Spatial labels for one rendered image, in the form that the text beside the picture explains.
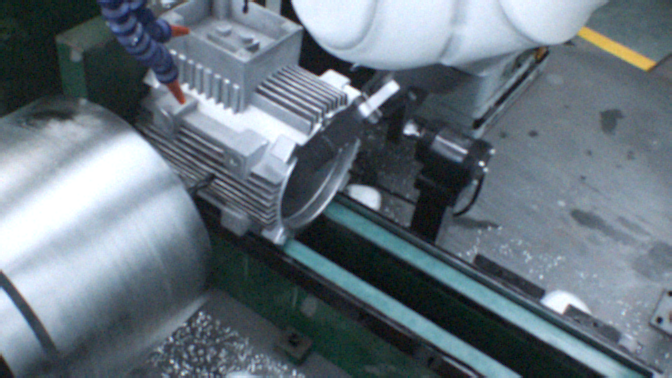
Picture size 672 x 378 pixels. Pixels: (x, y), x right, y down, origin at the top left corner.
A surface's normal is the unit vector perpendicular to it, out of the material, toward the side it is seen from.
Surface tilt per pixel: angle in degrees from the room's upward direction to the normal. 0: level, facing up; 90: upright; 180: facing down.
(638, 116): 0
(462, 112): 90
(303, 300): 90
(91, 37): 0
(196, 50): 90
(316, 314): 90
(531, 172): 0
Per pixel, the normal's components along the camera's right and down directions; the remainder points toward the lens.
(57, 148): 0.21, -0.68
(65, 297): 0.72, -0.11
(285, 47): 0.81, 0.47
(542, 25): 0.38, 0.67
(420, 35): 0.21, 0.82
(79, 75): -0.55, 0.51
